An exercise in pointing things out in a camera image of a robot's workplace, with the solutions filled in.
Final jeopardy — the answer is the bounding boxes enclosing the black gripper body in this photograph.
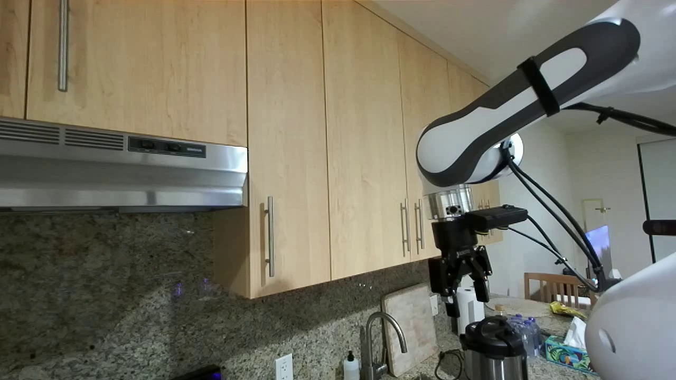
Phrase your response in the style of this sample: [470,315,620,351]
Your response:
[429,219,491,294]

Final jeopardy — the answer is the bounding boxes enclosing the steel bar door handle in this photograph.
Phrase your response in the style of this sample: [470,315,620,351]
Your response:
[261,196,277,278]

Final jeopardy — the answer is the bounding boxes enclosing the light wood cabinet door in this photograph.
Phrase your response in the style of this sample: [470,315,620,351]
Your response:
[247,0,329,298]

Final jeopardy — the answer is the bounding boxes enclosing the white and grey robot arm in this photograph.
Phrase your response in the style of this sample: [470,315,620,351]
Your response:
[415,0,676,380]

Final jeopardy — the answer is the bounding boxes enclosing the wood cabinet above hood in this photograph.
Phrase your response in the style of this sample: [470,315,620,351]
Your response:
[28,0,247,145]

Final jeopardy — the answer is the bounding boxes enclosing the stainless steel stove hood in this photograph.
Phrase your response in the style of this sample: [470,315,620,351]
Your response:
[0,116,247,209]

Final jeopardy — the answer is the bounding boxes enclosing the white paper towel roll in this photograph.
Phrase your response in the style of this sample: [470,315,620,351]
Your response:
[456,287,484,331]

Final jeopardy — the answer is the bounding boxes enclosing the stone cutting board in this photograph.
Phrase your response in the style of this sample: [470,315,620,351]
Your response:
[381,284,437,377]

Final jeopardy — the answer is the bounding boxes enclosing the wooden chair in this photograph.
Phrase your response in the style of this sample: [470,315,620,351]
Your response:
[524,272,595,309]

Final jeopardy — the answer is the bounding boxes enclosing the plastic water bottles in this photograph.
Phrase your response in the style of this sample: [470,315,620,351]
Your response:
[508,315,542,356]

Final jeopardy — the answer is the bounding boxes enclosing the chrome kitchen faucet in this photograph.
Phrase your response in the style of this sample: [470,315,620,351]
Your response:
[358,310,407,380]

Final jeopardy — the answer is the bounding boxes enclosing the teal tissue box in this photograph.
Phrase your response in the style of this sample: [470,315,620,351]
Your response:
[544,317,590,372]

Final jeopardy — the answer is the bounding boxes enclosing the white soap bottle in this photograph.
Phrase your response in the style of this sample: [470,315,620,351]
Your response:
[341,351,361,380]

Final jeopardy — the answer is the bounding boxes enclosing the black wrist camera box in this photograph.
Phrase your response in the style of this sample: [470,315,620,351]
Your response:
[464,204,527,233]

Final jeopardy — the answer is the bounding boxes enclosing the steel handle door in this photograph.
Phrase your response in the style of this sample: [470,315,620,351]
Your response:
[398,202,410,258]
[414,198,425,254]

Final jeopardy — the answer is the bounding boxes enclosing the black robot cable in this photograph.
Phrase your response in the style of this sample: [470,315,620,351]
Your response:
[500,139,609,291]

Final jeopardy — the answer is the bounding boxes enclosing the white wall outlet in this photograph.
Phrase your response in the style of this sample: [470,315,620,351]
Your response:
[274,354,294,380]

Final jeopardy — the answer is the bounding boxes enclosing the steel handle above hood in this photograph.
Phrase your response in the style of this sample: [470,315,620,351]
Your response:
[56,0,70,92]

